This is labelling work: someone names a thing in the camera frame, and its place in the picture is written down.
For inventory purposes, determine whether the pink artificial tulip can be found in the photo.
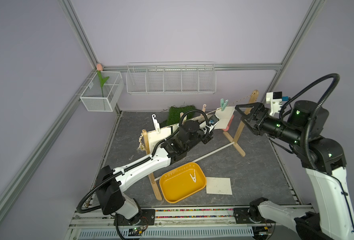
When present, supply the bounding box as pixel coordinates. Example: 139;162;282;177
96;63;109;98

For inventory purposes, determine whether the white clothespin end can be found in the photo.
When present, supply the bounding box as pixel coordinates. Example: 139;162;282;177
190;170;197;183
151;114;160;134

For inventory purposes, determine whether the pink watering can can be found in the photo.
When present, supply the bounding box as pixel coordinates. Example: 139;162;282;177
223;115;234;132

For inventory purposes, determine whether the wooden clothesline stand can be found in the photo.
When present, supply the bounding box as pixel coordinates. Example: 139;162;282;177
141;89;260;201

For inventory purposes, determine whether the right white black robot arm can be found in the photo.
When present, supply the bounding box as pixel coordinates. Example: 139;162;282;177
236;73;354;240

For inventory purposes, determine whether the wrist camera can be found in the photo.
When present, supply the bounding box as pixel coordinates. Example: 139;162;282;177
207;115;220;130
266;92;290;116

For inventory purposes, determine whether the teal clothespin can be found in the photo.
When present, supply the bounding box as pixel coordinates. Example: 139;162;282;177
221;99;229;111

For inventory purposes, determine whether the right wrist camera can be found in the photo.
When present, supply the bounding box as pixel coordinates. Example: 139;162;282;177
266;92;290;116

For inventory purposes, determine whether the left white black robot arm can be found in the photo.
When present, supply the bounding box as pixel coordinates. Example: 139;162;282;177
76;109;221;225

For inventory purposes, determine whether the small white mesh basket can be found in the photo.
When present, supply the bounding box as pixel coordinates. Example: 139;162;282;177
80;71;124;112

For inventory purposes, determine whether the long white wire basket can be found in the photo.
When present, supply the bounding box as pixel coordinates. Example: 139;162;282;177
126;62;217;95

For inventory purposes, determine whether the twisted clothesline string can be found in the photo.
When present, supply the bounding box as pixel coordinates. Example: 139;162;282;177
137;94;256;152

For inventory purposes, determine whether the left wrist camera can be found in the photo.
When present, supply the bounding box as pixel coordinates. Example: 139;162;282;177
207;115;220;130

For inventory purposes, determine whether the green artificial grass patch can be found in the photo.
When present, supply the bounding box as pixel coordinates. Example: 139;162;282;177
163;105;196;126

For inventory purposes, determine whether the postcard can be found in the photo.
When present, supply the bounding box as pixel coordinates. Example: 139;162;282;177
147;124;178;153
214;106;235;130
206;177;233;195

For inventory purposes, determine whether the yellow plastic tray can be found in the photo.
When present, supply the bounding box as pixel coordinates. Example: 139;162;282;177
159;163;207;204

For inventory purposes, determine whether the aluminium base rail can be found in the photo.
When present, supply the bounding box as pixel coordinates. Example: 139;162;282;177
63;204;328;240

